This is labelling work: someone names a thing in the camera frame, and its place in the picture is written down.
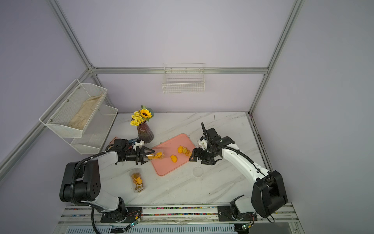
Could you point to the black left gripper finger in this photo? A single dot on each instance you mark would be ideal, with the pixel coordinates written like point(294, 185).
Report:
point(147, 151)
point(145, 160)

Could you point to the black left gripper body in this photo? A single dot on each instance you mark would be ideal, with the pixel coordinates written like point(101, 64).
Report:
point(134, 156)

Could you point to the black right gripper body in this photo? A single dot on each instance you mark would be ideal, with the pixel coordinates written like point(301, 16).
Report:
point(201, 153)

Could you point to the clear jar with orange cookies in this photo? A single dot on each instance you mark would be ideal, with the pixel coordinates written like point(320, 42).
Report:
point(158, 155)

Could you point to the clear jar with brown cookies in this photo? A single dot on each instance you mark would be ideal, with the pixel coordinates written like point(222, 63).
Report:
point(137, 182)

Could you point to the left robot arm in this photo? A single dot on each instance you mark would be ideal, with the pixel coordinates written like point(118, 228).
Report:
point(81, 183)

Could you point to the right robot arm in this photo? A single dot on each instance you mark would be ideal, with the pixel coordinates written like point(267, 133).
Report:
point(268, 190)

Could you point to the pink plastic tray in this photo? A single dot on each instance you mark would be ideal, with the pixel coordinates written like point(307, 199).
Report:
point(176, 152)

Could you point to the red rubber glove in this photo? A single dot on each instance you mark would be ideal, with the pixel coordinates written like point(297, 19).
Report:
point(113, 140)

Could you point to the yellow sunflower bouquet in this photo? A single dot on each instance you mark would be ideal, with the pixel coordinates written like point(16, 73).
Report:
point(141, 116)

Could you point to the beige cloth in basket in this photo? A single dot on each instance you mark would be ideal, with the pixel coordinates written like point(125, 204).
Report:
point(87, 108)

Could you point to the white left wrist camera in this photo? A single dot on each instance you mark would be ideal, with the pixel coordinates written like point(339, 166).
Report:
point(138, 144)

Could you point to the white mesh wall basket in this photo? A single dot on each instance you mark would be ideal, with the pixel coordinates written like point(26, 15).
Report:
point(91, 139)

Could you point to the white wire wall basket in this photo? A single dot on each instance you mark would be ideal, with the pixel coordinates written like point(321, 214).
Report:
point(183, 78)

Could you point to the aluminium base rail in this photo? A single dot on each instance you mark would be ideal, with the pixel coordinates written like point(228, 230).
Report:
point(179, 219)

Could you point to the aluminium frame profile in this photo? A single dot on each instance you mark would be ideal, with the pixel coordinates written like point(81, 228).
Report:
point(18, 153)

